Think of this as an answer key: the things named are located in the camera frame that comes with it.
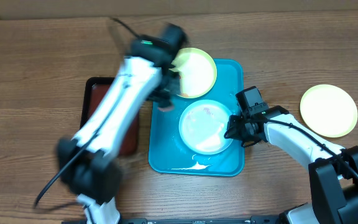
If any green and orange sponge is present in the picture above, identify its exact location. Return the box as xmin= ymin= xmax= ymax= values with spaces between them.
xmin=158 ymin=103 xmax=174 ymax=112

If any yellow-green plate with red stain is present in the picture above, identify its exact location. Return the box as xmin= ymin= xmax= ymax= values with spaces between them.
xmin=172 ymin=47 xmax=217 ymax=98

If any light blue plate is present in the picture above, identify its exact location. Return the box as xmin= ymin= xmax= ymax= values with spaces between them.
xmin=178 ymin=100 xmax=232 ymax=155

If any yellow plate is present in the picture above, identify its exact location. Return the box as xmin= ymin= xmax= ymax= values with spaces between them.
xmin=300 ymin=84 xmax=358 ymax=138

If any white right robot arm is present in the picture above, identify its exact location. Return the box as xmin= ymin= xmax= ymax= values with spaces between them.
xmin=224 ymin=105 xmax=358 ymax=224

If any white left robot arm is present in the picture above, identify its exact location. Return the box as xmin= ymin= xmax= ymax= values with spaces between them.
xmin=55 ymin=34 xmax=187 ymax=223

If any blue plastic tray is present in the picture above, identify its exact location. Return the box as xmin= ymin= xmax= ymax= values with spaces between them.
xmin=149 ymin=59 xmax=245 ymax=177

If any black tray with red water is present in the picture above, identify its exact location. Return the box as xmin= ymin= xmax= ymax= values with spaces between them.
xmin=80 ymin=77 xmax=140 ymax=156

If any cardboard backdrop panel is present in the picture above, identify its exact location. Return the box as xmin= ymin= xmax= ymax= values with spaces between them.
xmin=0 ymin=0 xmax=358 ymax=20

